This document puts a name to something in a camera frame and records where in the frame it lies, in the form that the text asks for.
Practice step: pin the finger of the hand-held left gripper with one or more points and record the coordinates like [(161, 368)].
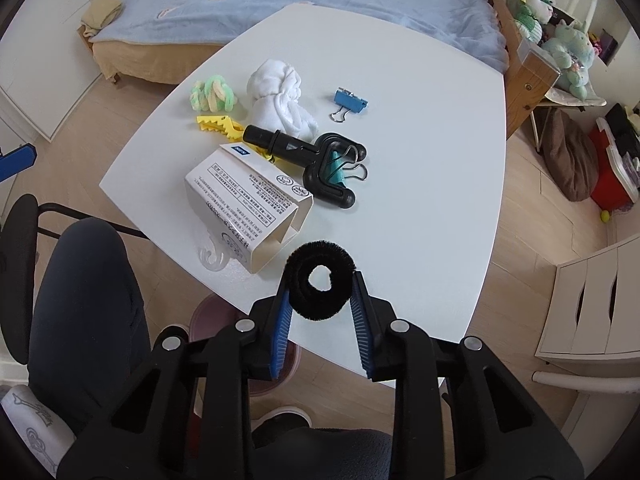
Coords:
[(17, 162)]

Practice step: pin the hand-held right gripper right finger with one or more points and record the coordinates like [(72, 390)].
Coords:
[(360, 330)]

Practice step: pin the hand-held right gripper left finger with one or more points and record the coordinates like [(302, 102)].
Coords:
[(280, 330)]

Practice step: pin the white printed carton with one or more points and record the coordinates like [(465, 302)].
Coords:
[(240, 195)]

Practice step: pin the yellow toothed clip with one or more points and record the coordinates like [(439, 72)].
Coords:
[(220, 125)]

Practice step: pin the blue binder clip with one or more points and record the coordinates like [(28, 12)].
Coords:
[(350, 101)]

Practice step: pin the white towel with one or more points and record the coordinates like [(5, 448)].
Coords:
[(275, 90)]

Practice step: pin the person's black shoe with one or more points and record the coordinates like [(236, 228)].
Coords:
[(285, 417)]

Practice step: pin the clear plastic hook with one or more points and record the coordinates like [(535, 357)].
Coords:
[(212, 260)]

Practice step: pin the white table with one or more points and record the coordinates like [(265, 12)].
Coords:
[(425, 185)]

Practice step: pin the teal binder clip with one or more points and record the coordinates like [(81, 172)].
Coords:
[(336, 172)]

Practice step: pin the person's leg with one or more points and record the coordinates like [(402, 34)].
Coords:
[(85, 310)]

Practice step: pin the folded yellow cloth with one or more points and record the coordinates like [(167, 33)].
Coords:
[(100, 12)]

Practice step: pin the black forked plastic tool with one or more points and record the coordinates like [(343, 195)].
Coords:
[(285, 145)]

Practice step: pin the white drawer cabinet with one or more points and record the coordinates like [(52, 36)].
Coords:
[(570, 310)]

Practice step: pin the person's patterned white top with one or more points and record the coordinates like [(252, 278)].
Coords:
[(30, 425)]

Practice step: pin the brown cushion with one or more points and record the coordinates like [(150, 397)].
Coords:
[(570, 160)]

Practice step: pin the red storage box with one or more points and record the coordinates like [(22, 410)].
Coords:
[(607, 180)]

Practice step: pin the black bag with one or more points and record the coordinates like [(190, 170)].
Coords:
[(622, 122)]

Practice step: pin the green dragon plush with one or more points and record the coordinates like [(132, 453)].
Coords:
[(530, 15)]

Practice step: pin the white tubular frame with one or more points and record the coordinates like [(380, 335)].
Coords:
[(585, 382)]

